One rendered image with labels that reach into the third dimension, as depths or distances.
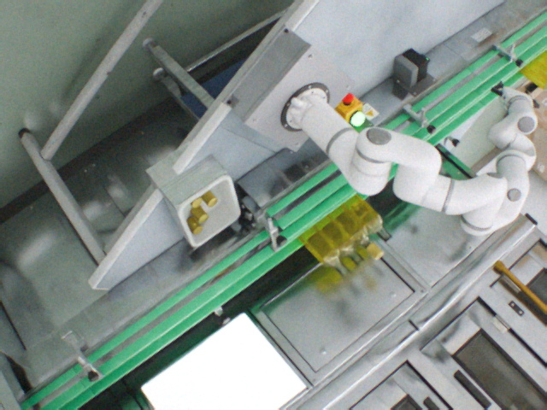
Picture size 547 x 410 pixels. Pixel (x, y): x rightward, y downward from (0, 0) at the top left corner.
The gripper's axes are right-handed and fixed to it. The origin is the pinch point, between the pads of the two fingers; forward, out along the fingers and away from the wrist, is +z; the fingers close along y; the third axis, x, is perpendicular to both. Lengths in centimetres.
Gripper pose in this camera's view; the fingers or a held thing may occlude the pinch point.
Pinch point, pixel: (512, 90)
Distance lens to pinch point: 206.5
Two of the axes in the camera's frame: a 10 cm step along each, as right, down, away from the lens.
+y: 9.5, 3.1, -0.6
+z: 2.2, -5.0, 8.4
